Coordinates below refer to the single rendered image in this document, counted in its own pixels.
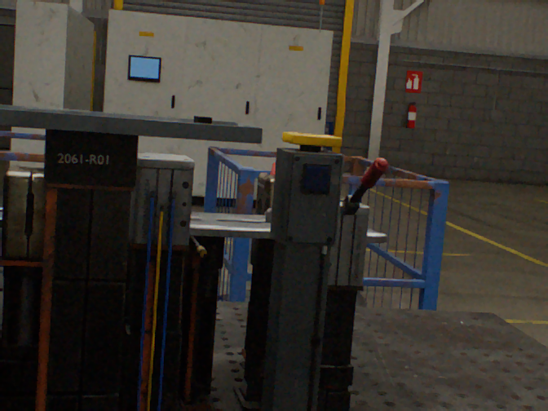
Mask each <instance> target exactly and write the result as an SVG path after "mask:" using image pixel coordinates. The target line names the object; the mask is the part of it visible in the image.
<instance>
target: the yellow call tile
mask: <svg viewBox="0 0 548 411"><path fill-rule="evenodd" d="M281 140H282V141H283V142H287V143H290V144H299V150H303V151H304V152H321V146H325V147H337V148H340V147H341V146H342V139H341V138H339V137H334V136H329V135H322V134H310V133H298V132H287V131H284V132H282V137H281Z"/></svg>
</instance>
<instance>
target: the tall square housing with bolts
mask: <svg viewBox="0 0 548 411"><path fill-rule="evenodd" d="M194 170H195V161H194V160H193V159H191V158H188V157H186V156H184V155H173V154H160V153H146V152H138V158H137V172H136V186H135V187H134V191H133V192H132V193H131V208H130V235H129V240H130V244H131V260H130V287H128V301H127V315H128V317H124V321H123V335H122V362H121V377H120V388H121V390H120V392H119V395H118V406H117V411H176V403H177V390H178V389H179V366H180V352H181V340H182V332H181V330H180V327H179V318H180V304H181V292H182V280H183V256H184V251H189V244H188V238H190V226H191V213H192V189H193V176H194Z"/></svg>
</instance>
